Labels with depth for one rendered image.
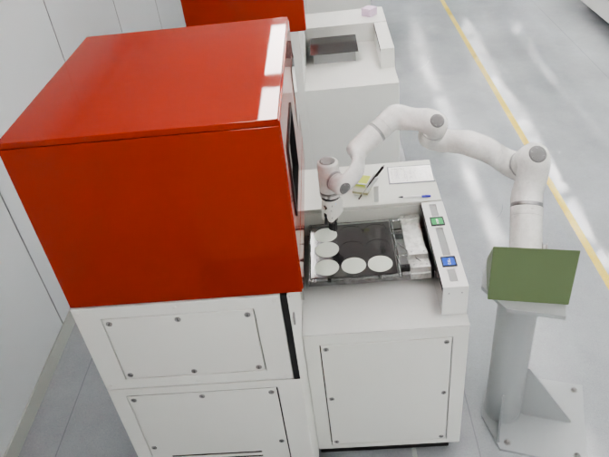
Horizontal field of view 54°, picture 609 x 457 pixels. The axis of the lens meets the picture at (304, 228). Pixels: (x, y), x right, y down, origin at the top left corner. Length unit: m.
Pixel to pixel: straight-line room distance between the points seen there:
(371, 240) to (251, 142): 1.12
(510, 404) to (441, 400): 0.43
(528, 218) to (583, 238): 1.80
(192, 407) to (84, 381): 1.34
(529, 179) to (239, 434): 1.46
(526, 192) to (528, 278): 0.33
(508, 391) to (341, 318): 0.91
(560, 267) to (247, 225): 1.18
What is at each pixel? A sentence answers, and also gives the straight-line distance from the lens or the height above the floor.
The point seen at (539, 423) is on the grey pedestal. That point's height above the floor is 0.01.
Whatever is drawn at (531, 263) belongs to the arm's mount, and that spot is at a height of 1.01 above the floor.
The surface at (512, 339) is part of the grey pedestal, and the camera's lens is 2.65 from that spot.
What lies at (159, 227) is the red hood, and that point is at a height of 1.51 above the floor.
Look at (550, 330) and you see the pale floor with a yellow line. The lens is 3.53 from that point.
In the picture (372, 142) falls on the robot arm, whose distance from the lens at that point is 2.40.
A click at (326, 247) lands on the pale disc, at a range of 2.55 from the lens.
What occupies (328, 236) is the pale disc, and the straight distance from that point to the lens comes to 2.61.
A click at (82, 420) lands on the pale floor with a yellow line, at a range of 3.41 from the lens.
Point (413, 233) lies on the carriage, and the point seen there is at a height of 0.88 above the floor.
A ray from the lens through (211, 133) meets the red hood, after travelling 1.58.
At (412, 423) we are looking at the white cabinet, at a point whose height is 0.24.
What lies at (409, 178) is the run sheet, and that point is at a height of 0.97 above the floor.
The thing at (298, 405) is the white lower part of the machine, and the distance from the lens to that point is 2.30.
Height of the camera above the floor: 2.50
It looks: 37 degrees down
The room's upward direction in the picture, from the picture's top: 7 degrees counter-clockwise
